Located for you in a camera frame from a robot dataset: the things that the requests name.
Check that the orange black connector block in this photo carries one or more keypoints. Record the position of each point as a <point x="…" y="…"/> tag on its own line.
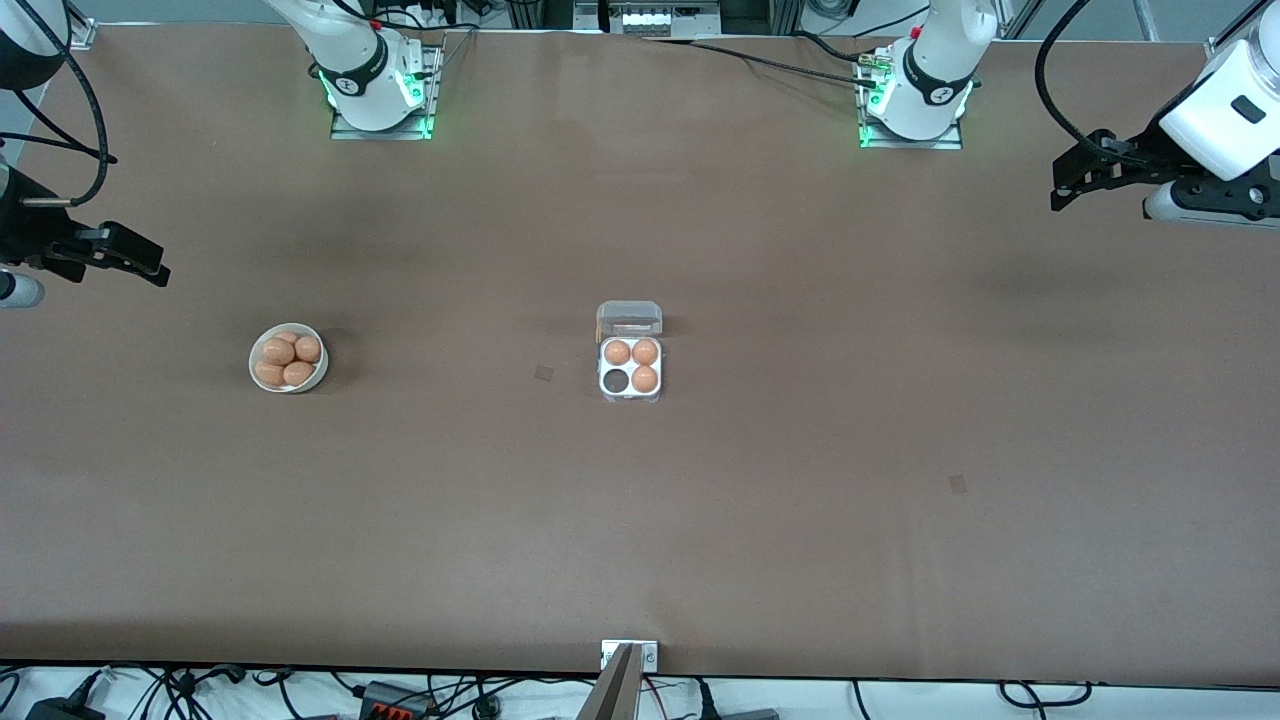
<point x="395" y="703"/>

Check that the white round bowl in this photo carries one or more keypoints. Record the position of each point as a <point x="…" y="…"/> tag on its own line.
<point x="288" y="390"/>

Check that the white power strip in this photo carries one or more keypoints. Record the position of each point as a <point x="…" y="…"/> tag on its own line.
<point x="650" y="18"/>

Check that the aluminium profile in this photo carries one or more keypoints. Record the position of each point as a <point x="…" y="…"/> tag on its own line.
<point x="520" y="12"/>

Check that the metal table corner bracket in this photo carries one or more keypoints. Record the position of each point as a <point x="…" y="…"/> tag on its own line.
<point x="82" y="35"/>

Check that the grey camera pole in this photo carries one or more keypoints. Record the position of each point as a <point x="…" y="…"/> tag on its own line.
<point x="612" y="695"/>

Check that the aluminium post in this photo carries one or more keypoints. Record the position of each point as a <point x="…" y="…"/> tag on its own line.
<point x="1148" y="20"/>

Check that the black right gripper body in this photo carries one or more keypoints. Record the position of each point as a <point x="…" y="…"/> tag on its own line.
<point x="25" y="230"/>

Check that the aluminium corner frame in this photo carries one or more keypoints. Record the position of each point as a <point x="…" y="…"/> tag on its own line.
<point x="1225" y="40"/>

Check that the grey plug box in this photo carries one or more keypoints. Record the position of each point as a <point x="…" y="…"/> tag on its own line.
<point x="750" y="714"/>

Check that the black plug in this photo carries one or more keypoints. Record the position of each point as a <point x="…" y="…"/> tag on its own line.
<point x="705" y="700"/>

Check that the black power adapter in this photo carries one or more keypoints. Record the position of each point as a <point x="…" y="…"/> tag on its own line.
<point x="62" y="710"/>

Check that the grey control box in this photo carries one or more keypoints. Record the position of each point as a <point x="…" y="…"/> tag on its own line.
<point x="700" y="20"/>

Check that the metal camera bracket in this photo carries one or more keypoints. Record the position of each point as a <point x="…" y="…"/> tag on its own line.
<point x="650" y="655"/>

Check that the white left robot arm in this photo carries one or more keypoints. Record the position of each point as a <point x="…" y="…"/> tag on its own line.
<point x="935" y="70"/>

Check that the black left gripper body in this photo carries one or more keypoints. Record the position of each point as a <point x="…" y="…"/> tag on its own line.
<point x="1141" y="153"/>

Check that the clear plastic egg box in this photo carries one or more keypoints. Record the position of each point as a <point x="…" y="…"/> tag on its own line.
<point x="629" y="320"/>

